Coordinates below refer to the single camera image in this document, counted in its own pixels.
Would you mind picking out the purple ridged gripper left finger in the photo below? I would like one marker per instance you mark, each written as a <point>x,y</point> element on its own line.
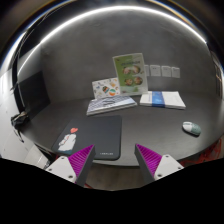
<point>75,167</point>

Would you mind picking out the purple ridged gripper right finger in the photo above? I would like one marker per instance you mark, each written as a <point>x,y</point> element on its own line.
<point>153,165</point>

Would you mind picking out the white and green computer mouse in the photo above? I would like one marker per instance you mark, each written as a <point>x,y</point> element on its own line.
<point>191,128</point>

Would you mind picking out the black mouse pad with cartoon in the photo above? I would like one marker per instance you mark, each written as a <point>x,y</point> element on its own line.
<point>103,132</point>

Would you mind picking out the white patterned keyboard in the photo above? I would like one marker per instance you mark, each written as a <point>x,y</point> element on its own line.
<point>108,104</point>

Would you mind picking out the white book with blue band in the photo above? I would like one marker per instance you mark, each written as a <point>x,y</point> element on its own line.
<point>163,99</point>

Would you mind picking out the black monitor screen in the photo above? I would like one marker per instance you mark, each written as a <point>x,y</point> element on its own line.
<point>33,93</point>

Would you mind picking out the white cartoon picture card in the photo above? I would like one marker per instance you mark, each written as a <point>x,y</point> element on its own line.
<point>106,88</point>

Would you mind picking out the green standing picture book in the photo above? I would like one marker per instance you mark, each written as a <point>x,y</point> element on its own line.
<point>131,74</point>

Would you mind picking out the white wall paper sheet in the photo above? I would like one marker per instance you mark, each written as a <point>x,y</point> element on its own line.
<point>155,70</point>
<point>175,72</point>
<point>166,71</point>
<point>147,70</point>

